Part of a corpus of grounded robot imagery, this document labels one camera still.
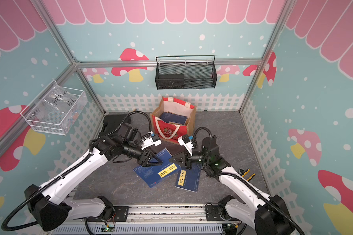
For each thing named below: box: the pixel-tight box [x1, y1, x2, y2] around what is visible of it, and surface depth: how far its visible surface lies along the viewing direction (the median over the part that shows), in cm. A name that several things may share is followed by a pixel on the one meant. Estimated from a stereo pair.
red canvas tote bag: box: [150, 96, 197, 143], surface depth 99 cm
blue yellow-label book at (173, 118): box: [159, 111, 188, 126], surface depth 102 cm
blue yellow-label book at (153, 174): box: [132, 147, 182, 188], surface depth 68 cm
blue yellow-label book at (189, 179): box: [175, 162, 202, 193], surface depth 86 cm
